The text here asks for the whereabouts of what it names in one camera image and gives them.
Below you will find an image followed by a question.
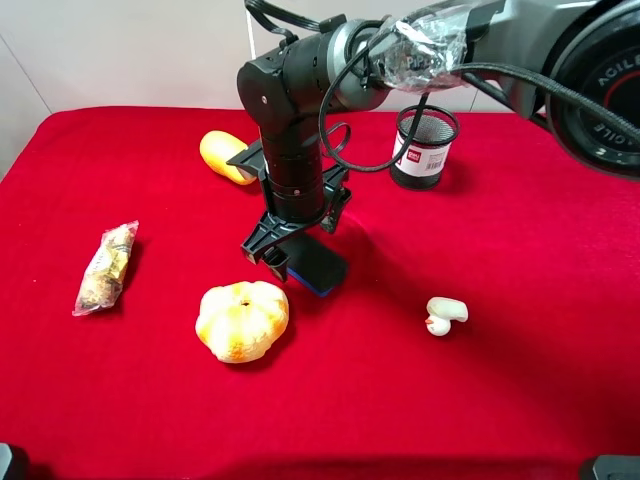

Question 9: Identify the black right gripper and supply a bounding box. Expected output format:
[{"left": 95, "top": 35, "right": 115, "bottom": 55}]
[{"left": 242, "top": 165, "right": 352, "bottom": 282}]

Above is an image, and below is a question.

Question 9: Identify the black felt blackboard eraser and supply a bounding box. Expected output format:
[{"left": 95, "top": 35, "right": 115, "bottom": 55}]
[{"left": 281, "top": 234, "right": 348, "bottom": 297}]

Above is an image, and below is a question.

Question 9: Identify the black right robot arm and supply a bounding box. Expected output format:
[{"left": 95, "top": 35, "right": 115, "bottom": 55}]
[{"left": 231, "top": 1, "right": 639, "bottom": 290}]

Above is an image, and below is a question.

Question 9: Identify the dark object bottom right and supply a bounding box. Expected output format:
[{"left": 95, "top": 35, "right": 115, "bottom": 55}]
[{"left": 579, "top": 455, "right": 640, "bottom": 480}]

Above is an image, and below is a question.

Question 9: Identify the round pumpkin shaped bread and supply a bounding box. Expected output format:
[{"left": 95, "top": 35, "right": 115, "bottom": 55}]
[{"left": 195, "top": 281, "right": 289, "bottom": 364}]

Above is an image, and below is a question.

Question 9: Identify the oval yellow bread roll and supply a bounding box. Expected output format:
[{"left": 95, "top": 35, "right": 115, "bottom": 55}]
[{"left": 199, "top": 130, "right": 256, "bottom": 185}]

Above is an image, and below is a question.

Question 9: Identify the clear snack packet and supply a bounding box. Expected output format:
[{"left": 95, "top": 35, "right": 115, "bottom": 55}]
[{"left": 72, "top": 220, "right": 139, "bottom": 317}]

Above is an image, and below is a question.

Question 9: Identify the black mesh pen holder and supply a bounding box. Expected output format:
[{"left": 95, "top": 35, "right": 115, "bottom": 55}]
[{"left": 390, "top": 105, "right": 460, "bottom": 191}]

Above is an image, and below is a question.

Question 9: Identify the white toy duck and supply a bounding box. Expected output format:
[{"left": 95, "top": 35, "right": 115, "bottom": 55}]
[{"left": 425, "top": 297, "right": 469, "bottom": 337}]

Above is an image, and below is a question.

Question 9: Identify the red velvet tablecloth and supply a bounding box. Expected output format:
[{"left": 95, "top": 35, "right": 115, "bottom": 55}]
[{"left": 1, "top": 107, "right": 639, "bottom": 479}]

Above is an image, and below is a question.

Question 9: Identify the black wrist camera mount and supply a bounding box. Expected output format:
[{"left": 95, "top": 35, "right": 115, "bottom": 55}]
[{"left": 226, "top": 140, "right": 266, "bottom": 183}]

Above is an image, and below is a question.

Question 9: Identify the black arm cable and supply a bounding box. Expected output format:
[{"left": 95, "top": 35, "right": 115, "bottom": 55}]
[{"left": 244, "top": 0, "right": 640, "bottom": 175}]

